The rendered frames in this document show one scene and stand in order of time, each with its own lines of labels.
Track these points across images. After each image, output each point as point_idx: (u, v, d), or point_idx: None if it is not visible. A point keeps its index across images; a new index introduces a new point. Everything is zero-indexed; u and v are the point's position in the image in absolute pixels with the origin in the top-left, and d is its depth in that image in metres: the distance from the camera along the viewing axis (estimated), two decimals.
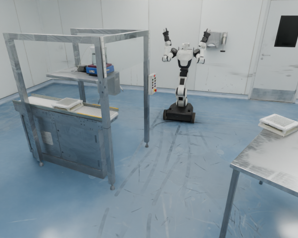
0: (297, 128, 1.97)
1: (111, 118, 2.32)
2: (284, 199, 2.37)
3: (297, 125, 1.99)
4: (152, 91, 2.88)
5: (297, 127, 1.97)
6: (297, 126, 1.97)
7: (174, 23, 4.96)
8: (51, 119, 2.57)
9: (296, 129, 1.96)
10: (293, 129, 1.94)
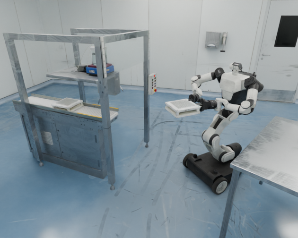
0: (175, 114, 1.96)
1: (111, 118, 2.32)
2: (284, 199, 2.37)
3: (178, 114, 1.94)
4: (152, 91, 2.88)
5: (175, 114, 1.96)
6: (176, 113, 1.96)
7: (174, 23, 4.96)
8: (51, 119, 2.57)
9: (174, 114, 1.98)
10: (172, 111, 2.02)
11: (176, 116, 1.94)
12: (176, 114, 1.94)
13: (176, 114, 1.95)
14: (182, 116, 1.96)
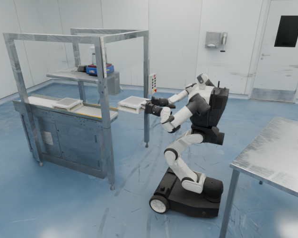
0: None
1: (111, 118, 2.32)
2: (284, 199, 2.37)
3: (118, 106, 2.12)
4: (152, 91, 2.88)
5: None
6: None
7: (174, 23, 4.96)
8: (51, 119, 2.57)
9: None
10: None
11: (117, 108, 2.13)
12: (118, 105, 2.12)
13: (118, 106, 2.13)
14: (122, 109, 2.10)
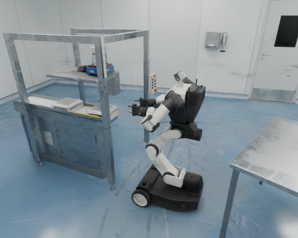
0: None
1: (111, 118, 2.32)
2: (284, 199, 2.37)
3: (87, 114, 2.28)
4: (152, 91, 2.88)
5: None
6: None
7: (174, 23, 4.96)
8: (51, 119, 2.57)
9: None
10: None
11: None
12: (86, 113, 2.29)
13: (86, 114, 2.29)
14: None
